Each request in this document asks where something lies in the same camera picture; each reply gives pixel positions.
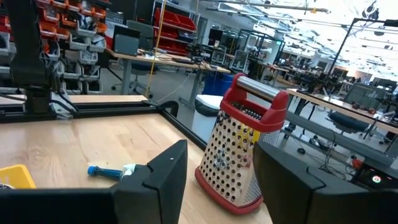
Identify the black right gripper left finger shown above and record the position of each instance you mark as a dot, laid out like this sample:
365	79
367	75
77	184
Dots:
155	186

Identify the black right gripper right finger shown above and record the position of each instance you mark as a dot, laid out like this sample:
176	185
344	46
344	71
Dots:
286	186

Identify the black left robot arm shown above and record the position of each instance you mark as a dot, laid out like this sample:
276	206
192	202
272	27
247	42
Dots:
28	46

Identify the small blue white tube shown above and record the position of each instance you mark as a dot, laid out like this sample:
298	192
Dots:
105	173

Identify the red metal box grater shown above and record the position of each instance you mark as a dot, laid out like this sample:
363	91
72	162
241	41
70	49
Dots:
230	161

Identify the white trash can black bag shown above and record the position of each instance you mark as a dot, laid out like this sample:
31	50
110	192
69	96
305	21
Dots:
203	124

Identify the long wooden top table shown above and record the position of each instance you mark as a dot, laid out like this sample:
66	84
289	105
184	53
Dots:
335	107

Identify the blue plastic bin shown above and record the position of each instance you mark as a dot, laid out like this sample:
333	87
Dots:
216	84

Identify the wooden top work desk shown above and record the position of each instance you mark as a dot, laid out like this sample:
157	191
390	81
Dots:
161	60

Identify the yellow slotted plastic basket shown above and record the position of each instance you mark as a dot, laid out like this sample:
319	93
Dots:
17	177

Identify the black grey monitor box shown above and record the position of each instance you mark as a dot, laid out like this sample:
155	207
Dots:
126	42

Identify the red storage shelf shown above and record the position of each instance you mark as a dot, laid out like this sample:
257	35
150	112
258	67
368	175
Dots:
174	28

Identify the shelf with orange white bins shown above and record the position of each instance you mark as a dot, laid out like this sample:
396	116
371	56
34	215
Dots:
77	34

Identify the black aluminium rig frame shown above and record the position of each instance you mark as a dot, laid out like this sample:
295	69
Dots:
109	111

